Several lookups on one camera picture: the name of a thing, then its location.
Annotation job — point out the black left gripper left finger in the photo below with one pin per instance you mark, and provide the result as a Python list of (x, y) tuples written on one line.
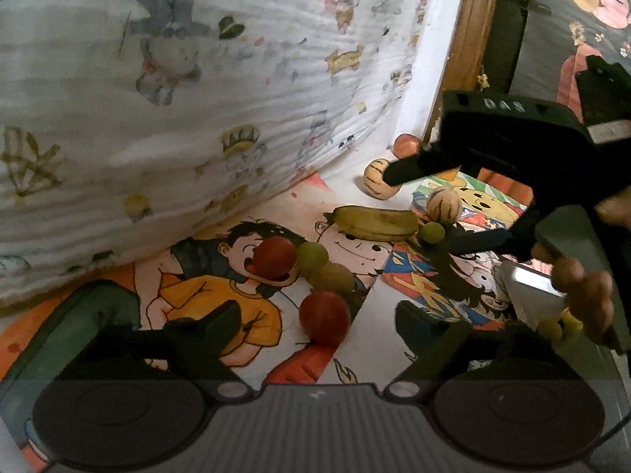
[(193, 348)]

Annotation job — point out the grey metal tray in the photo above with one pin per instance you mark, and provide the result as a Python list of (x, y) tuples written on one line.
[(531, 293)]

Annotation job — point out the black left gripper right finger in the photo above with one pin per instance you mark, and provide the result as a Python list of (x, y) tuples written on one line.
[(434, 344)]

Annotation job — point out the green grape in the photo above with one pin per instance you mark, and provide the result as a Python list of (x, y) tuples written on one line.
[(432, 233), (310, 257)]

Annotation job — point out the colourful cartoon poster mat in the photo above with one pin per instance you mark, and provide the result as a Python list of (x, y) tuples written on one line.
[(51, 333)]

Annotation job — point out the white cartoon print blanket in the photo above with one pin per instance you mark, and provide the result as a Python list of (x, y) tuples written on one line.
[(127, 125)]

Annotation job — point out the yellow spotted banana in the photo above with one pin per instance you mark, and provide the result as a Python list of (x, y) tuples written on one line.
[(374, 224)]

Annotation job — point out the yellow banana with sticker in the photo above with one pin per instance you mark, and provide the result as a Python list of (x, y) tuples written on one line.
[(563, 328)]

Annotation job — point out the brown wooden door frame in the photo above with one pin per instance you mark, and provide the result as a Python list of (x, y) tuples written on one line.
[(462, 66)]

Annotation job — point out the small red apple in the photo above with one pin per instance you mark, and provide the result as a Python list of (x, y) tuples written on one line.
[(406, 145)]

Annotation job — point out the painting of orange dress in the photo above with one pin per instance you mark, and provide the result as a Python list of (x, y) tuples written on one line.
[(559, 36)]

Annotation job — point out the striped tan round fruit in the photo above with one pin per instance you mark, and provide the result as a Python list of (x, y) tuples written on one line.
[(374, 183), (444, 205)]

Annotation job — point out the red cherry tomato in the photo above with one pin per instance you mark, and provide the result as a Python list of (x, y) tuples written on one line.
[(325, 318), (274, 258)]

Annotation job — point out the brown longan fruit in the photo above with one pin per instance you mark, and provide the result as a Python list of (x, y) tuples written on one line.
[(333, 277)]

